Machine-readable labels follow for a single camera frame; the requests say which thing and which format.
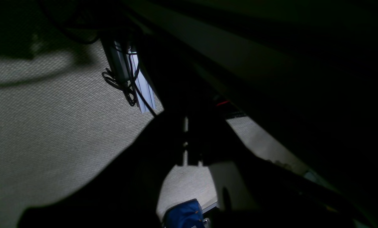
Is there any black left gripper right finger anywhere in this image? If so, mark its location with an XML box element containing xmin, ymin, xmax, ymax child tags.
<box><xmin>188</xmin><ymin>108</ymin><xmax>375</xmax><ymax>228</ymax></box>

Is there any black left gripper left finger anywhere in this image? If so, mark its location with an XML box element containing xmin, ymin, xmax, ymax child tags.
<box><xmin>17</xmin><ymin>111</ymin><xmax>185</xmax><ymax>228</ymax></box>

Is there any blue object on floor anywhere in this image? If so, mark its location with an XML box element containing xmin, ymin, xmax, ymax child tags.
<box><xmin>162</xmin><ymin>199</ymin><xmax>205</xmax><ymax>228</ymax></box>

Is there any aluminium frame leg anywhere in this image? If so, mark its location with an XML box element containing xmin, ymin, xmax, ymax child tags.
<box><xmin>108</xmin><ymin>40</ymin><xmax>156</xmax><ymax>114</ymax></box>

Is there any black cable bundle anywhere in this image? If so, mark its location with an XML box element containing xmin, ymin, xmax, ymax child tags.
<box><xmin>101</xmin><ymin>44</ymin><xmax>158</xmax><ymax>117</ymax></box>

